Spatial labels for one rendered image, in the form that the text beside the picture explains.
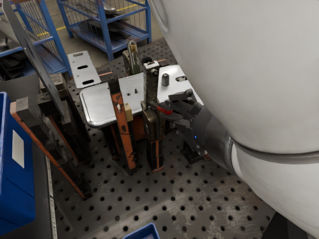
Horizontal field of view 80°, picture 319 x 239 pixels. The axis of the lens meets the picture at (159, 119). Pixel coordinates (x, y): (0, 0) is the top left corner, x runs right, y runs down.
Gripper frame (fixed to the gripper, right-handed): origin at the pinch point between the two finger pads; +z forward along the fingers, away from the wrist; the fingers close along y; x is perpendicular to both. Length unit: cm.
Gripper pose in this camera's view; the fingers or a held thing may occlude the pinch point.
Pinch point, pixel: (169, 110)
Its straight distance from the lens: 46.0
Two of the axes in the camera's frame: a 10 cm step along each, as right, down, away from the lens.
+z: -3.6, -2.0, 9.1
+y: -2.3, -9.2, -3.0
